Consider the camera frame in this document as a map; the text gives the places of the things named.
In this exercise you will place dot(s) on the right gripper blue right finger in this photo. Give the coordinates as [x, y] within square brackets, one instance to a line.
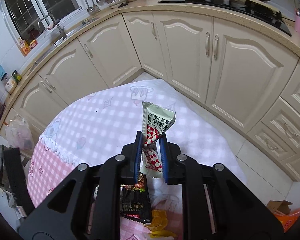
[163, 155]

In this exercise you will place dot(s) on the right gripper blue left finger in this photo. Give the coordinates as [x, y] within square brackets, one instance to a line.
[138, 154]

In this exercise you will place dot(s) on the green white snack wrapper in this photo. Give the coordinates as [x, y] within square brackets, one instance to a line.
[155, 122]

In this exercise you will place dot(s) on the cream lower kitchen cabinets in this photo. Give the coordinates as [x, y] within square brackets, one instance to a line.
[242, 71]

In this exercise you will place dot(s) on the white checkered cloth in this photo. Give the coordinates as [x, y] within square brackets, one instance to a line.
[97, 126]

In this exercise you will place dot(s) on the black gold snack wrapper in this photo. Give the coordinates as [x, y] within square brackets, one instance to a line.
[135, 202]

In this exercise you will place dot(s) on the yellow snack bag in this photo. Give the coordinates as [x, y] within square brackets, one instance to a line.
[158, 225]

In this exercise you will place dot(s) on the pink checkered tablecloth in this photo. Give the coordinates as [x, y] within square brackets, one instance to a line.
[47, 170]

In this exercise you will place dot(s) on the brown cardboard box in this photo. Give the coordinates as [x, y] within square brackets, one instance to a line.
[279, 207]

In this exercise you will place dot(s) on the chrome sink faucet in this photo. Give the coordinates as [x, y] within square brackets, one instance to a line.
[53, 32]

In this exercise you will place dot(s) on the orange rice bag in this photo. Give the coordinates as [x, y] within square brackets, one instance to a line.
[288, 220]

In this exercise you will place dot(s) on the glass jar on counter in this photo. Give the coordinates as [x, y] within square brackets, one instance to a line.
[10, 84]

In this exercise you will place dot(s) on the black gas stove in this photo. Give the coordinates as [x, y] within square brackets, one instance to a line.
[247, 7]

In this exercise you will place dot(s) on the window with black grille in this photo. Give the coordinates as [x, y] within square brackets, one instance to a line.
[32, 17]

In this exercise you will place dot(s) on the pink utensil cup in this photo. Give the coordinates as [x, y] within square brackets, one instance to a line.
[297, 24]

